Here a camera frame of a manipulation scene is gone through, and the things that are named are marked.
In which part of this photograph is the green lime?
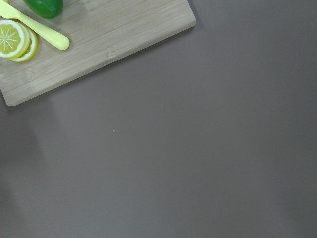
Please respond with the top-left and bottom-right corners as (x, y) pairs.
(24, 0), (64, 19)

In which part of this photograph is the wooden cutting board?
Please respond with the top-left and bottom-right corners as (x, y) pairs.
(0, 0), (196, 106)

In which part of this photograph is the yellow plastic knife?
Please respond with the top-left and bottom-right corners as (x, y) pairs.
(0, 0), (70, 50)

